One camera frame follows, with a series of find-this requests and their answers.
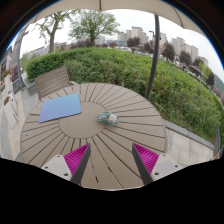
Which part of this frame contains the green hedge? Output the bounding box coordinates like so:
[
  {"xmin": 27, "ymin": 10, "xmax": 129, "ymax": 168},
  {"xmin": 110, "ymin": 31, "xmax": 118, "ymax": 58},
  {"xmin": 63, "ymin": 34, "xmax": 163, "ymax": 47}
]
[{"xmin": 24, "ymin": 46, "xmax": 224, "ymax": 145}]

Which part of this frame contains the dark sign pillar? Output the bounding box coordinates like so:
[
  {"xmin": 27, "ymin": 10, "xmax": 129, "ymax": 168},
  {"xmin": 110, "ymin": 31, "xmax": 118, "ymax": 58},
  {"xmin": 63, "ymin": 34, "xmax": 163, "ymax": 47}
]
[{"xmin": 9, "ymin": 27, "xmax": 30, "ymax": 95}]

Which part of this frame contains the blue mouse pad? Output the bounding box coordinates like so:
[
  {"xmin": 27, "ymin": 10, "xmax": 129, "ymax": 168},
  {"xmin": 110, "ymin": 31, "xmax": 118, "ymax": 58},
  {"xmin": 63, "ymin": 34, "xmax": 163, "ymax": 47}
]
[{"xmin": 38, "ymin": 92, "xmax": 83, "ymax": 124}]

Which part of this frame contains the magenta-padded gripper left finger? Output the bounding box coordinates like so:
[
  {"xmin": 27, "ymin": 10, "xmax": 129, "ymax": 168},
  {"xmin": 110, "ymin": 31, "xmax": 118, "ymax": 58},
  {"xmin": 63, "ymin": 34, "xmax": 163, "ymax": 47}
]
[{"xmin": 40, "ymin": 143, "xmax": 92, "ymax": 186}]

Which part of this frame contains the transparent green computer mouse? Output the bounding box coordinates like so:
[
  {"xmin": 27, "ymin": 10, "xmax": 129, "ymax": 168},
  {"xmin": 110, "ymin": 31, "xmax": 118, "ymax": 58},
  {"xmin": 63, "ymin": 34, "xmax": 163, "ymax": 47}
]
[{"xmin": 96, "ymin": 112, "xmax": 120, "ymax": 127}]

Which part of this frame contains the full-crowned tree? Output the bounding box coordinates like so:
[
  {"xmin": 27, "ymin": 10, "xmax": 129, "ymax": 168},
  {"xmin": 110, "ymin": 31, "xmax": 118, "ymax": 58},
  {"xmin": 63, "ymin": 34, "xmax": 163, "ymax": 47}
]
[{"xmin": 69, "ymin": 9, "xmax": 121, "ymax": 47}]

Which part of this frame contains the slatted brown outdoor chair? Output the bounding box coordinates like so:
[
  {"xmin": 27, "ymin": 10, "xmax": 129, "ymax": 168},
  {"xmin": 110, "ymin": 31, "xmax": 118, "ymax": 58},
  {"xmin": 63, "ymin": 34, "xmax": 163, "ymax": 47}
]
[{"xmin": 33, "ymin": 65, "xmax": 73, "ymax": 101}]

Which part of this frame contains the beige patio umbrella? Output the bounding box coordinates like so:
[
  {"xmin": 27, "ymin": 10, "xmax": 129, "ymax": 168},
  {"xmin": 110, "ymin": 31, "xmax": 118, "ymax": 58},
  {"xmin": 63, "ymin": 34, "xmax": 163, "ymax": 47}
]
[{"xmin": 28, "ymin": 0, "xmax": 205, "ymax": 100}]

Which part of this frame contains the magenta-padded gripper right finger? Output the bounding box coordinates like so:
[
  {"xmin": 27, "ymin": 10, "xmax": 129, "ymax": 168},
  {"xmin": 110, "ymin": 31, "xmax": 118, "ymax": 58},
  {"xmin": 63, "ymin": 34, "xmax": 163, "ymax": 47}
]
[{"xmin": 131, "ymin": 142, "xmax": 184, "ymax": 186}]

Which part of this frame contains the thin-crowned tree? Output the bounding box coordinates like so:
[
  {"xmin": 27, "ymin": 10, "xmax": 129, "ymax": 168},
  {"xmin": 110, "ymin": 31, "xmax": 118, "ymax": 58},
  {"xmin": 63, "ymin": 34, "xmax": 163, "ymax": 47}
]
[{"xmin": 35, "ymin": 9, "xmax": 79, "ymax": 54}]

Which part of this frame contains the group of apartment buildings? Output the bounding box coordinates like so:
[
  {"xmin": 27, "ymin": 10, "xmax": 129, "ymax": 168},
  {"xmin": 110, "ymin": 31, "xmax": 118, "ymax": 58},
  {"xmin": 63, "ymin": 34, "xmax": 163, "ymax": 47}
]
[{"xmin": 116, "ymin": 26, "xmax": 210, "ymax": 68}]

